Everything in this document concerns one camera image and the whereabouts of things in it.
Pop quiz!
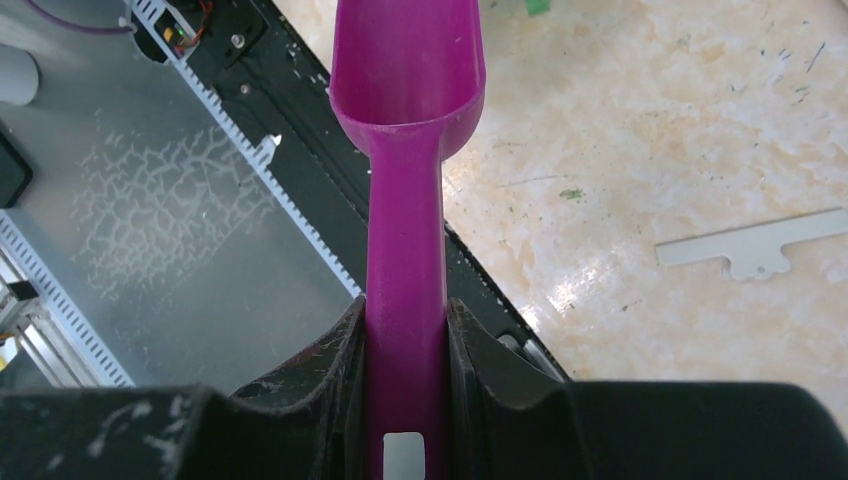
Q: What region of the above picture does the purple plastic scoop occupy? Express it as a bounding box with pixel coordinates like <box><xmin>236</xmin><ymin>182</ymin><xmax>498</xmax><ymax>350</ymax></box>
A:
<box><xmin>329</xmin><ymin>1</ymin><xmax>486</xmax><ymax>479</ymax></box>

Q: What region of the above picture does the white bag clip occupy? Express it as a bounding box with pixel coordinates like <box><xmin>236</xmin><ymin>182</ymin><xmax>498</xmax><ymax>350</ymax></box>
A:
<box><xmin>655</xmin><ymin>208</ymin><xmax>847</xmax><ymax>281</ymax></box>

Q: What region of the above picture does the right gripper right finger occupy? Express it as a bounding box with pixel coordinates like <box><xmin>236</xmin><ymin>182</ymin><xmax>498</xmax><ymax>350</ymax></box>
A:
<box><xmin>448</xmin><ymin>300</ymin><xmax>847</xmax><ymax>479</ymax></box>

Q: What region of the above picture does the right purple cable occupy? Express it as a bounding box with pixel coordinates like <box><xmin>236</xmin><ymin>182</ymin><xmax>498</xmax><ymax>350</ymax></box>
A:
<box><xmin>25</xmin><ymin>0</ymin><xmax>137</xmax><ymax>36</ymax></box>

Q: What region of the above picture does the white slotted cable duct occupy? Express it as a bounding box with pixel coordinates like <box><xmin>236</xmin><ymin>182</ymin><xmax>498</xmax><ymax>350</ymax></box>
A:
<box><xmin>1</xmin><ymin>1</ymin><xmax>357</xmax><ymax>391</ymax></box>

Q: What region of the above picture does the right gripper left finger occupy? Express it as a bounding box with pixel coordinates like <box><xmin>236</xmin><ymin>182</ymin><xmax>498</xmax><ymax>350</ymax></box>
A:
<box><xmin>1</xmin><ymin>298</ymin><xmax>365</xmax><ymax>479</ymax></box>

